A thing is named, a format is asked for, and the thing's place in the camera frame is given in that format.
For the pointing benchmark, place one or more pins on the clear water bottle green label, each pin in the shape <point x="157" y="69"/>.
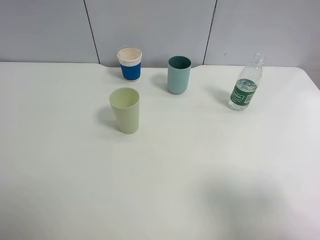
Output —
<point x="247" y="83"/>

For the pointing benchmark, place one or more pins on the blue white paper cup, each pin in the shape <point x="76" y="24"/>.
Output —
<point x="130" y="62"/>

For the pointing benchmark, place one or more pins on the teal plastic cup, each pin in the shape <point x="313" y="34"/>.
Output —
<point x="179" y="68"/>

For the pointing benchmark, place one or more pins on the light green plastic cup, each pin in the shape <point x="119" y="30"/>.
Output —
<point x="125" y="103"/>

